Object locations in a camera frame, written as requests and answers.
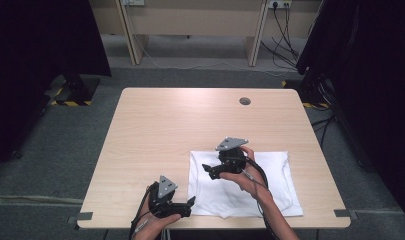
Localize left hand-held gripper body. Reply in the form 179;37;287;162
148;174;179;219

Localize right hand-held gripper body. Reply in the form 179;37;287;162
215;136;249;175

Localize white printed t-shirt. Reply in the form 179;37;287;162
187;150;304;220

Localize person's left hand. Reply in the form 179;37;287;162
132;186;183;240

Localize person's right hand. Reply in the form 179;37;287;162
219;146;269;203

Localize grey tape strip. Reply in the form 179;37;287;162
67;211;94;225
333;209;360;221

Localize yellow black hazard tape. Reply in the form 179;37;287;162
302;102;331;110
49;99;93;108

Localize black stand base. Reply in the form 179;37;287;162
54;72;102;105

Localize black curtain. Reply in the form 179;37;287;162
0;0;113;172
295;0;405;223

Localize left hand-held gripper cable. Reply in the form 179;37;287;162
128;182;158;240

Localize black floor cables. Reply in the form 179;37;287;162
310;114;337;150

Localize thin white floor cable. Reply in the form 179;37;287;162
133;33;293;78

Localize black power cables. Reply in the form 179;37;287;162
259;3;301;72

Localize white wall socket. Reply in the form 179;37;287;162
268;0;293;9

